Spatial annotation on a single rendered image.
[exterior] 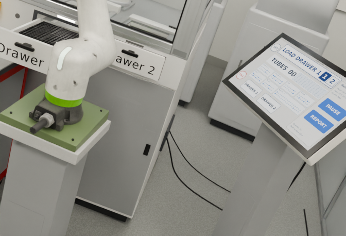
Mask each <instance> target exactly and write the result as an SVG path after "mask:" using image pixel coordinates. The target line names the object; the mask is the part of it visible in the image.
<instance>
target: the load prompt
mask: <svg viewBox="0 0 346 236"><path fill-rule="evenodd" d="M277 53H279V54H280V55H282V56H283V57H284V58H286V59H287V60H289V61H290V62H292V63H293V64H295V65H296V66H298V67H299V68H301V69H302V70H303V71H305V72H306V73H308V74H310V75H311V76H312V77H313V78H315V79H317V80H318V81H320V82H321V83H323V84H324V85H325V86H327V87H328V88H330V89H332V88H333V87H334V86H335V85H337V84H338V83H340V82H341V81H342V80H343V79H342V78H340V77H338V76H337V75H335V74H334V73H332V72H331V71H329V70H327V69H326V68H324V67H323V66H321V65H320V64H318V63H317V62H315V61H313V60H312V59H310V58H309V57H307V56H306V55H304V54H303V53H301V52H299V51H298V50H296V49H295V48H293V47H292V46H290V45H289V44H286V45H285V46H284V47H283V48H282V49H280V50H279V51H278V52H277Z"/></svg>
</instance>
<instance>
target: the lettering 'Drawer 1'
mask: <svg viewBox="0 0 346 236"><path fill-rule="evenodd" d="M0 44H2V43H0ZM2 45H3V47H4V49H3V51H0V52H1V53H2V52H4V50H5V46H4V44H2ZM8 50H9V49H8V48H7V53H6V55H7V54H8ZM10 50H11V49H10ZM13 51H15V50H13ZM15 52H17V51H15ZM13 54H16V53H12V57H14V56H13ZM24 57H25V61H26V62H27V60H28V59H29V57H30V56H28V58H27V59H26V54H24V56H23V58H22V53H21V60H23V59H24ZM14 58H18V52H17V54H16V57H14ZM33 58H35V57H33ZM33 58H31V63H32V61H34V60H33ZM35 59H36V61H34V62H38V61H37V58H35ZM41 62H44V61H41V60H40V63H39V67H40V65H41ZM32 64H33V63H32ZM33 65H37V64H33Z"/></svg>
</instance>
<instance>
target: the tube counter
mask: <svg viewBox="0 0 346 236"><path fill-rule="evenodd" d="M284 75H286V76H287V77H288V78H290V79H291V80H292V81H294V82H295V83H296V84H298V85H299V86H301V87H302V88H303V89H304V90H306V91H307V92H309V93H310V94H311V95H313V96H314V97H315V98H317V99H319V98H321V97H322V96H323V95H324V94H326V93H327V92H328V90H326V89H325V88H323V87H322V86H320V85H319V84H317V83H316V82H315V81H313V80H312V79H310V78H309V77H307V76H306V75H304V74H303V73H302V72H300V71H299V70H297V69H296V68H294V67H293V68H292V69H291V70H289V71H288V72H287V73H286V74H284Z"/></svg>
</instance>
